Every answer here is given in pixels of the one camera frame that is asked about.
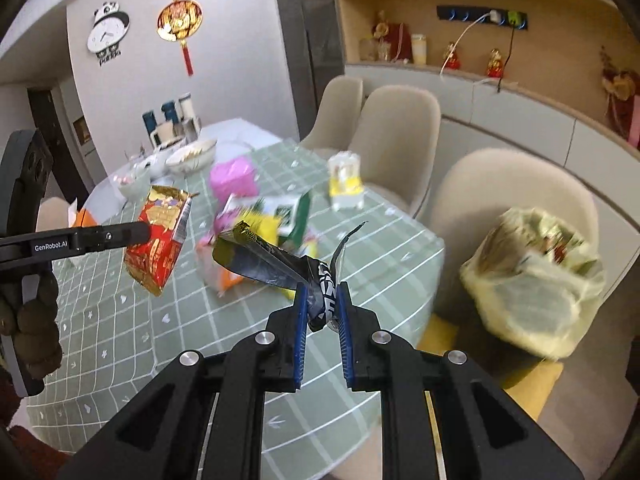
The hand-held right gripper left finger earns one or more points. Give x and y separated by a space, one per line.
299 340

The white mug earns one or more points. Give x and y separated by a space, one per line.
165 135

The beige chair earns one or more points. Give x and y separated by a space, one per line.
500 185
395 130
335 105

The orange packet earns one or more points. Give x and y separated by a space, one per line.
85 219

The red doll decoration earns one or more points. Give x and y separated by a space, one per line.
620 90

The red gold figurine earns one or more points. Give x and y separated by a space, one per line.
452 57
495 64

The pink tissue pack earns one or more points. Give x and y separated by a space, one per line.
232 175

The dark blue thermos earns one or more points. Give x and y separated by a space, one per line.
149 121

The white sideboard cabinet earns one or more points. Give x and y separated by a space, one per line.
525 125

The dark red bag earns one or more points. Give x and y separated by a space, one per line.
400 42

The green checked tablecloth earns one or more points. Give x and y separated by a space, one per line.
390 240

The black power strip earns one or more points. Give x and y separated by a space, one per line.
450 13

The wooden wall shelf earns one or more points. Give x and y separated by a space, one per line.
400 4

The yellow plastic bag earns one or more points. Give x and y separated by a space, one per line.
520 305

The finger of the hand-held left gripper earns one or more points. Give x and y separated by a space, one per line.
90 240

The pink colourful snack packet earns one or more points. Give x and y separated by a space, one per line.
212 265

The black snack wrapper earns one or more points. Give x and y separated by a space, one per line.
260 260

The panda wall clock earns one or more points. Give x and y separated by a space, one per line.
105 35

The yellow seat cushion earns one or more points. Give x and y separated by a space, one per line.
500 360

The person's left hand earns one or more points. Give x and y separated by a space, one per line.
37 320

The small white bowl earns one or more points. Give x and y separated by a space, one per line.
134 187

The green white snack packet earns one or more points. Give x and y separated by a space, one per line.
295 215

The red gold hanging ornament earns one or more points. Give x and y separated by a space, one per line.
180 20

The red gold snack packet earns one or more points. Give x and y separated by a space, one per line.
157 250

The white gold rimmed bowl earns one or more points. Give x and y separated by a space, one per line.
192 157

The yellow white small carton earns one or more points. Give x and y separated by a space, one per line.
345 195

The gold doll figurine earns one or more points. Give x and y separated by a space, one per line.
382 27

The white jar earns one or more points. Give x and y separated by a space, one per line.
419 50

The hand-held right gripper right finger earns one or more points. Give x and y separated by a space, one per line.
345 340

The white thermos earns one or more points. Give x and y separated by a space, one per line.
186 106

